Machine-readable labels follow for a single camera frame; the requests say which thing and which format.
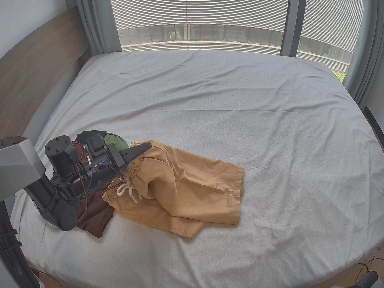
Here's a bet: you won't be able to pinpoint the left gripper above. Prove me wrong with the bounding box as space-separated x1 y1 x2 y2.
85 142 152 190

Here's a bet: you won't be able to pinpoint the tan shorts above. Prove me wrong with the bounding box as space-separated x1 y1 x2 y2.
102 140 244 239

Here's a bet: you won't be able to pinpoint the bed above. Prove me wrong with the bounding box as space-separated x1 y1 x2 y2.
0 6 384 288

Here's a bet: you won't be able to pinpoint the green garment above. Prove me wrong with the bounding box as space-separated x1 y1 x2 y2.
103 133 128 153

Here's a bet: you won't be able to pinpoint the black garment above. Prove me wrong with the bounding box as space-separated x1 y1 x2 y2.
75 130 107 144

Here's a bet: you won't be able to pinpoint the brown garment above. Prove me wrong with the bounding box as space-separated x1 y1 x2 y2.
72 141 116 238

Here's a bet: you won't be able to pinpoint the grey-green curtain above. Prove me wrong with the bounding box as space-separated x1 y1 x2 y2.
63 0 122 56
342 0 384 109

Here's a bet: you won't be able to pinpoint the window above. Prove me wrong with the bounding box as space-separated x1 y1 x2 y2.
108 0 366 71

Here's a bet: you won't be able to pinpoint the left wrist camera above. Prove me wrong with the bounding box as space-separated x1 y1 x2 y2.
85 134 106 158

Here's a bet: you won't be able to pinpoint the black cable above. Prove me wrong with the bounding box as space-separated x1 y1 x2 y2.
32 269 60 286
357 258 384 281

